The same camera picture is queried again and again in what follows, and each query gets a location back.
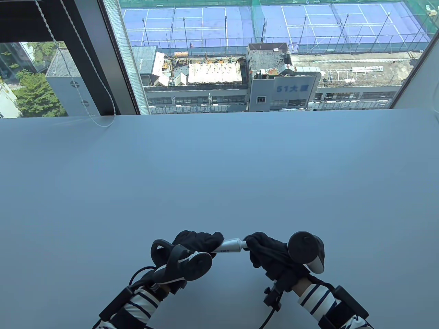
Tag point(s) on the person's left hand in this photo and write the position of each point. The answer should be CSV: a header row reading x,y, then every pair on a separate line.
x,y
197,241

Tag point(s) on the person's right hand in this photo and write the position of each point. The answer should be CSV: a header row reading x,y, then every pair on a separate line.
x,y
269,253

